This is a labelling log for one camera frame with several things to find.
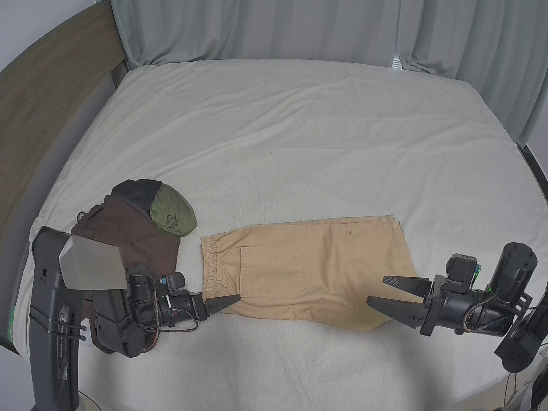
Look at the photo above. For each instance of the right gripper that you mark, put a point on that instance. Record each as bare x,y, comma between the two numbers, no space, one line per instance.
454,311

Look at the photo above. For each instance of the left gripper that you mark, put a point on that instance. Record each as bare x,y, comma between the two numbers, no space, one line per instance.
186,306

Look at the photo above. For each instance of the beige shorts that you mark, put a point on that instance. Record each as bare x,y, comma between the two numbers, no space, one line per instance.
308,272

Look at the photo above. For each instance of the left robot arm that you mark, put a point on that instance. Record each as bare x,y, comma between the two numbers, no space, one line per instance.
55,315

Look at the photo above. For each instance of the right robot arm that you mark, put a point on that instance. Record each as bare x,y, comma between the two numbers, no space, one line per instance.
513,272

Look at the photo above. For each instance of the bed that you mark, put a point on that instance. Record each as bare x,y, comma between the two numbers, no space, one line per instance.
299,122

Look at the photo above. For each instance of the brown garment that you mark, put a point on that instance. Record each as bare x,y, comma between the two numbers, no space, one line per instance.
141,242

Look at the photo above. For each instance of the green garment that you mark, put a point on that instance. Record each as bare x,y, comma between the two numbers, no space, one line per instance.
171,212

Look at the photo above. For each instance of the black garment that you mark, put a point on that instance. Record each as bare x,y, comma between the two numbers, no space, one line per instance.
135,193

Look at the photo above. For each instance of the grey-green curtain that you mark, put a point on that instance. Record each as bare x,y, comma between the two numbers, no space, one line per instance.
257,15
479,28

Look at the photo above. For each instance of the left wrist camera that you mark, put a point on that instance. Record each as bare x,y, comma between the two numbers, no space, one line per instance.
173,281

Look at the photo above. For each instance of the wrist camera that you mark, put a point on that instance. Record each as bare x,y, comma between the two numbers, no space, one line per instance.
461,270
173,281

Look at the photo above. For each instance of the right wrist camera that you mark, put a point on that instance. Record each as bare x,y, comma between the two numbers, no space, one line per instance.
461,270

